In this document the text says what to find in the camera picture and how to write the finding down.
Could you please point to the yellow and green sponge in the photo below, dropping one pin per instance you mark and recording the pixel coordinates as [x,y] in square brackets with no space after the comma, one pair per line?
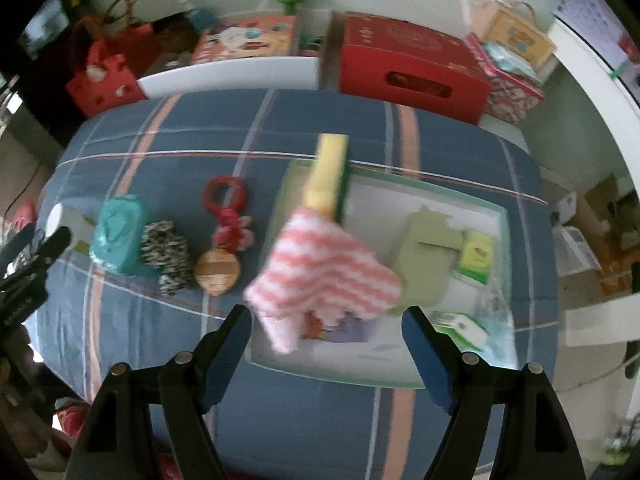
[327,175]

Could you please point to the red cardboard box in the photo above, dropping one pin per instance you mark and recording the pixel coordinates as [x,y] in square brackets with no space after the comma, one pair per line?
[400,50]

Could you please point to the white and green box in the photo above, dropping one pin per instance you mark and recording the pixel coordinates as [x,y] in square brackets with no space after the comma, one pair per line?
[460,330]

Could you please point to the small green box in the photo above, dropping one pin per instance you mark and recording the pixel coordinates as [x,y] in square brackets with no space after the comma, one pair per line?
[476,255]

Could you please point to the green dumbbell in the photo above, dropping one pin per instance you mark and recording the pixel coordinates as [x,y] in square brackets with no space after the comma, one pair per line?
[290,0]

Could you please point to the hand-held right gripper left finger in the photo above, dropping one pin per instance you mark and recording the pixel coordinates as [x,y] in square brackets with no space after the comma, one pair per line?
[222,375]

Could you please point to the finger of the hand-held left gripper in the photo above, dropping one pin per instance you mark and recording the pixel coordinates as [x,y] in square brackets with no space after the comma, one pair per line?
[50,250]
[17,245]

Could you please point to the white plastic bottle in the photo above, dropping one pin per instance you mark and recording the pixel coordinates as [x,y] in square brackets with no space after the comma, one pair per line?
[80,225]

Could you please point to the light green cloth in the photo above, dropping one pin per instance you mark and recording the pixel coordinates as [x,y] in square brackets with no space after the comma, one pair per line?
[425,260]

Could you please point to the teal plastic toy case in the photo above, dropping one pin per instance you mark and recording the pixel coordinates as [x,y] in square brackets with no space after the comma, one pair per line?
[120,235]

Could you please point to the brown round wooden toy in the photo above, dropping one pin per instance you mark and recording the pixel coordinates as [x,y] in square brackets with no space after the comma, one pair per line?
[216,272]

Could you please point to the orange toy box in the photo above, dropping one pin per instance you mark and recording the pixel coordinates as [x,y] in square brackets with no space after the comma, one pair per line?
[245,40]

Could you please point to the leopard print scrunchie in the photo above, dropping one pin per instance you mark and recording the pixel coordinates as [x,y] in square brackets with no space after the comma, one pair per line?
[167,255]

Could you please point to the red gift bag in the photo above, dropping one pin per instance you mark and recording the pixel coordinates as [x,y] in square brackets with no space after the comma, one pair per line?
[105,80]

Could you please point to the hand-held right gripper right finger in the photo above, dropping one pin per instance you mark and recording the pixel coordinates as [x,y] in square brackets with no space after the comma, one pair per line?
[427,355]

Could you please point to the pink striped towel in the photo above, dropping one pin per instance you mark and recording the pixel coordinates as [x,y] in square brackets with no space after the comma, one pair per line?
[320,270]

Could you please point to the teal mesh bundle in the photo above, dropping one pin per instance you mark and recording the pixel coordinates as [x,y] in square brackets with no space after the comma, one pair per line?
[202,19]

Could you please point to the teal shallow box tray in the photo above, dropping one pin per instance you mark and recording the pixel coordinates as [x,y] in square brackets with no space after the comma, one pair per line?
[380,360]

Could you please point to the red patterned gift box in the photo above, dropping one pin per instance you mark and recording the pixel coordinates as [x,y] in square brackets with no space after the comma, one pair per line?
[510,92]

